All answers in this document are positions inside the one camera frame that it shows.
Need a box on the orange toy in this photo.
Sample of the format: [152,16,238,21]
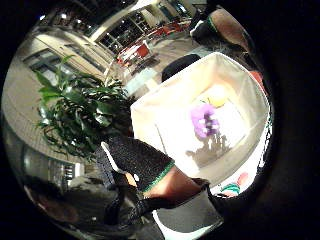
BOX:
[249,69,267,95]

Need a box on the white fabric storage bin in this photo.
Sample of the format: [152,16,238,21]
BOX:
[129,51,273,188]

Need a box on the black chair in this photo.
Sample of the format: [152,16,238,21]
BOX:
[161,53,203,83]

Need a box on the red chair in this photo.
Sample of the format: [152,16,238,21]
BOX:
[134,43,152,60]
[156,24,178,37]

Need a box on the yellow toy fruit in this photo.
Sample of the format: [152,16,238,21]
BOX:
[200,84,232,108]

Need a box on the green leafy potted plant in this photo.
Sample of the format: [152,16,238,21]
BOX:
[34,54,135,162]

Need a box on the purple plush toy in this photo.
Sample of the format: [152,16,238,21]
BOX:
[189,103,222,140]

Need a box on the white table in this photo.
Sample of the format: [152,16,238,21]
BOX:
[118,43,145,65]

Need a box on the green striped toy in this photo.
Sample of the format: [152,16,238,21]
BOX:
[219,182,242,198]

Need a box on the dark framed glass window wall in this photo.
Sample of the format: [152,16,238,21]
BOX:
[95,9,149,54]

